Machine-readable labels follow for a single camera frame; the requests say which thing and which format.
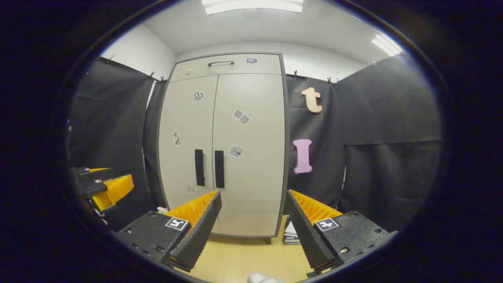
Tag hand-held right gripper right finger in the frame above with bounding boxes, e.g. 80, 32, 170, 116
285, 189, 398, 277

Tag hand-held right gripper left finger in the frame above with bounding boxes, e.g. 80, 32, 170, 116
112, 191, 222, 272

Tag shoe cabinet door cube stickers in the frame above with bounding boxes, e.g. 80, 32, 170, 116
212, 73, 286, 237

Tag grey double-door shoe cabinet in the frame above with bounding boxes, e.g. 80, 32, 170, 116
156, 52, 290, 239

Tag white-bordered picture card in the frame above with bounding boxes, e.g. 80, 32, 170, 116
283, 216, 302, 245

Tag black backdrop cloth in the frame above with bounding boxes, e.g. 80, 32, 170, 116
68, 56, 170, 232
285, 52, 444, 233

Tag white rounded object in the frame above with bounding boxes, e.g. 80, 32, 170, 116
247, 272, 284, 283

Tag large ceiling light panel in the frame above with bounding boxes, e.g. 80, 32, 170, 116
201, 0, 304, 15

